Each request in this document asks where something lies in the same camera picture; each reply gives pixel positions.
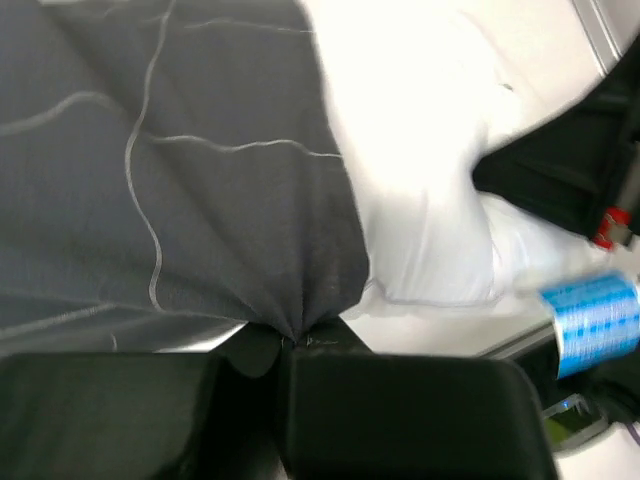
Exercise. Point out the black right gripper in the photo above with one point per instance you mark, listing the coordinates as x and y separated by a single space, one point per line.
580 170

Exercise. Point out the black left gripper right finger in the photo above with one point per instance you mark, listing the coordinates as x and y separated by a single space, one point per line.
346 412

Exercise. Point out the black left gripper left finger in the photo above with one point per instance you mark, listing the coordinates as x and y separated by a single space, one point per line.
141 415

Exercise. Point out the white pillow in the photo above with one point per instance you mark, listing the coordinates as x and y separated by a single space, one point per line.
416 92

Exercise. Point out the dark grey checked pillowcase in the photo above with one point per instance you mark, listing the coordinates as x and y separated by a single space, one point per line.
167 173

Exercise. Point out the aluminium frame rail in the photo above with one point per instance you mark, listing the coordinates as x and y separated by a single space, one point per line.
610 27

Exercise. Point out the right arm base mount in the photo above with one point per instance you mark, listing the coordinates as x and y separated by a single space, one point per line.
581 407

